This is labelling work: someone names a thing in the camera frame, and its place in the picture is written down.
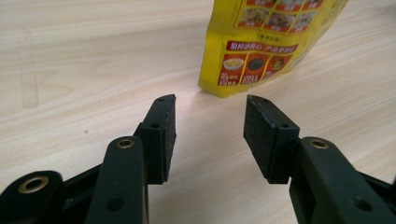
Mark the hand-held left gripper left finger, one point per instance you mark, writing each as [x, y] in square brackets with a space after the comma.
[155, 149]

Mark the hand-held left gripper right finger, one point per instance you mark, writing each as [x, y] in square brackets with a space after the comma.
[264, 140]

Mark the yellow spouted pouch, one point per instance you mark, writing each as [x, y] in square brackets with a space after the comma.
[214, 62]

